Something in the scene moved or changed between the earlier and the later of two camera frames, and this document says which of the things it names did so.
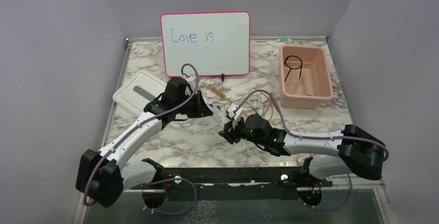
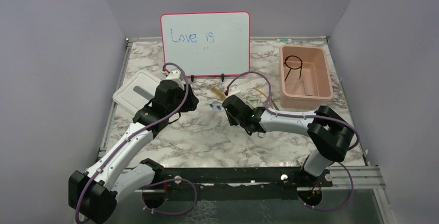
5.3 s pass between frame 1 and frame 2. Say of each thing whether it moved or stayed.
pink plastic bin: stayed
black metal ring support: stayed
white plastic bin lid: stayed
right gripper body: moved
